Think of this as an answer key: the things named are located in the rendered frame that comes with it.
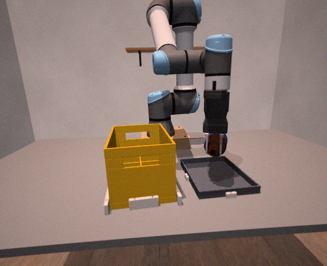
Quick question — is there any brown glass bottle with blue label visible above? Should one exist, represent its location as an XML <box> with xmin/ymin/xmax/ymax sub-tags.
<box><xmin>204</xmin><ymin>133</ymin><xmax>227</xmax><ymax>157</ymax></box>

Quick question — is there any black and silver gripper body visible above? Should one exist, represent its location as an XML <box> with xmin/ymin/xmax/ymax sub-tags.
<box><xmin>203</xmin><ymin>76</ymin><xmax>231</xmax><ymax>134</ymax></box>

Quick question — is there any yellow open-top crate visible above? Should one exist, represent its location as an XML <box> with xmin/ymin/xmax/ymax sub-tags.
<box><xmin>104</xmin><ymin>124</ymin><xmax>176</xmax><ymax>210</ymax></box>

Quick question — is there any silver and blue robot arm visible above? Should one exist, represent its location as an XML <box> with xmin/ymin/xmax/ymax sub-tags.
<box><xmin>146</xmin><ymin>0</ymin><xmax>233</xmax><ymax>137</ymax></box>

